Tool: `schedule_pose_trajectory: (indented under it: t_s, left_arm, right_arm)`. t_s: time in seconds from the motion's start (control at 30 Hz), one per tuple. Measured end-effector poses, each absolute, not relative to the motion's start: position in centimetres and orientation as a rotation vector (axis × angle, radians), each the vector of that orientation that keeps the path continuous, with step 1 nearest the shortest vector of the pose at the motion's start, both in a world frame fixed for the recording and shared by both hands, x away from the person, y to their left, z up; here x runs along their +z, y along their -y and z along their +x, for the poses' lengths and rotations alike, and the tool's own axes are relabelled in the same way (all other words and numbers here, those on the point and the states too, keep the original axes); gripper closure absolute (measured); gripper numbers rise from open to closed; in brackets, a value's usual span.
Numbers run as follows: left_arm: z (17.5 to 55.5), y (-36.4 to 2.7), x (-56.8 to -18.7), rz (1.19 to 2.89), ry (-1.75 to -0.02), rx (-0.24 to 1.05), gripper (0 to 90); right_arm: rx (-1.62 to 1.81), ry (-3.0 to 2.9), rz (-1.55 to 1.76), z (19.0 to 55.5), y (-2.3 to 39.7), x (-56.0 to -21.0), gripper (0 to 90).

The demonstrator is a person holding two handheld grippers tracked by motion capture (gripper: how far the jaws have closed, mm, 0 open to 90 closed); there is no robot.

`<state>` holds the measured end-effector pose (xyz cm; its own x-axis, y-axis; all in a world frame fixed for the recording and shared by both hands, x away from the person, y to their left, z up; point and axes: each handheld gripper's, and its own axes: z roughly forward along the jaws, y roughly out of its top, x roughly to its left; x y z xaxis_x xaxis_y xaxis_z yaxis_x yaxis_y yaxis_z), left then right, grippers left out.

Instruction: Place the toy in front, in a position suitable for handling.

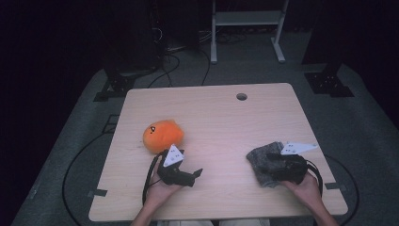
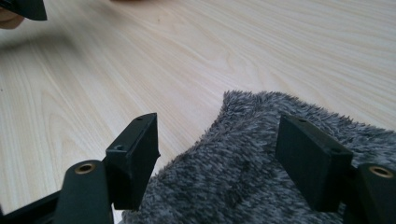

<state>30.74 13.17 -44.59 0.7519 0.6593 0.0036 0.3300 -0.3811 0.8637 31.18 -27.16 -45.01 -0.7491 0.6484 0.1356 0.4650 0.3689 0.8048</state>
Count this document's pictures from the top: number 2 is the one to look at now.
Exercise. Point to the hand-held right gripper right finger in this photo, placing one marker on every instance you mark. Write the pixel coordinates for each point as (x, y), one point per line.
(314, 165)

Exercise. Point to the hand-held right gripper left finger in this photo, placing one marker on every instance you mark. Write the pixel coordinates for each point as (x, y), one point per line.
(134, 161)

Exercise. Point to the grey fuzzy sock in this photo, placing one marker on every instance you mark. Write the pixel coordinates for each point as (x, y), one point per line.
(236, 155)

